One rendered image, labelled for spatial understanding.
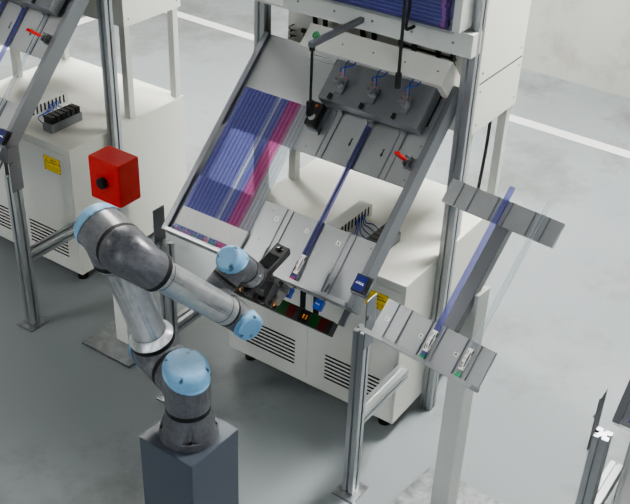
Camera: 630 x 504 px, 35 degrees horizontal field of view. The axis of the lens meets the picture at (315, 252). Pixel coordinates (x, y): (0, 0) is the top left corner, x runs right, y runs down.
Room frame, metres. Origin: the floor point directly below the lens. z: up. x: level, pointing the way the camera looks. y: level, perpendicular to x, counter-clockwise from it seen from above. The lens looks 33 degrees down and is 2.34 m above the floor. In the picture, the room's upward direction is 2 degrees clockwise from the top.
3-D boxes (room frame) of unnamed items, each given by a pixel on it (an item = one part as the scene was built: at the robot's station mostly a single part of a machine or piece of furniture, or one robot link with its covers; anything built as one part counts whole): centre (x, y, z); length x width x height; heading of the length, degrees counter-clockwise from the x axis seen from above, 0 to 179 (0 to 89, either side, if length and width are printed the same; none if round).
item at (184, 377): (1.92, 0.31, 0.72); 0.13 x 0.12 x 0.14; 38
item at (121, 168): (2.98, 0.69, 0.39); 0.24 x 0.24 x 0.78; 57
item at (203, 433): (1.91, 0.30, 0.60); 0.15 x 0.15 x 0.10
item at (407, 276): (2.97, -0.17, 0.31); 0.70 x 0.65 x 0.62; 57
